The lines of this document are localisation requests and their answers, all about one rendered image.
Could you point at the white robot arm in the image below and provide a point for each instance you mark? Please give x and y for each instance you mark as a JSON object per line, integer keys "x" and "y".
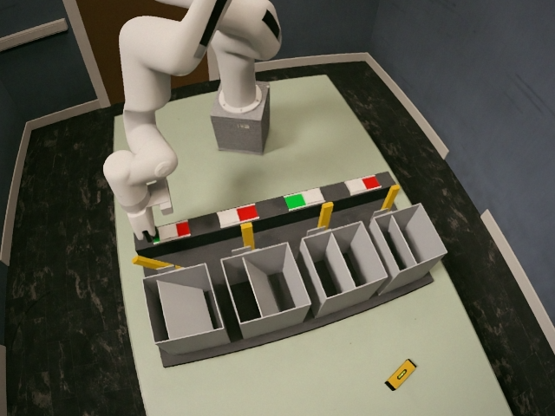
{"x": 151, "y": 45}

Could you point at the yellow pocket level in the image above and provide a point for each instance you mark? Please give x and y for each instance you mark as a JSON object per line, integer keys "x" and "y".
{"x": 397, "y": 378}

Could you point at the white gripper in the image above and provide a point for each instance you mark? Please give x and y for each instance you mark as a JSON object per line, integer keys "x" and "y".
{"x": 143, "y": 223}

